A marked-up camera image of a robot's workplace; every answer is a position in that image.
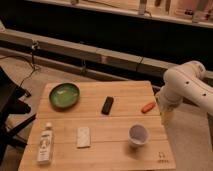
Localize black eraser block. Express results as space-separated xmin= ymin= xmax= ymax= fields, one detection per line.
xmin=101 ymin=97 xmax=114 ymax=115

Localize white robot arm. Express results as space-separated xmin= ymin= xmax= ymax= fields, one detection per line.
xmin=156 ymin=61 xmax=213 ymax=125

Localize orange carrot toy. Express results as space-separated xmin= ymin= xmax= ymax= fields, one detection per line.
xmin=141 ymin=102 xmax=156 ymax=113

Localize white paper cup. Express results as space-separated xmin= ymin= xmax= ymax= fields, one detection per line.
xmin=128 ymin=124 xmax=149 ymax=148

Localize white folded cloth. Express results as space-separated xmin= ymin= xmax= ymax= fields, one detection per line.
xmin=77 ymin=127 xmax=90 ymax=148

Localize green round bowl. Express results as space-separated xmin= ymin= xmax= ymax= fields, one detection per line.
xmin=49 ymin=83 xmax=80 ymax=109

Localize white plastic bottle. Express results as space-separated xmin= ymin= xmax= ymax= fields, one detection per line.
xmin=37 ymin=122 xmax=54 ymax=165

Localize black floor cable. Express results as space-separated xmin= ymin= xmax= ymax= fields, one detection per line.
xmin=0 ymin=41 xmax=42 ymax=88

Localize black chair frame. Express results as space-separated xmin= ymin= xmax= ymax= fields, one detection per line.
xmin=0 ymin=66 xmax=35 ymax=164

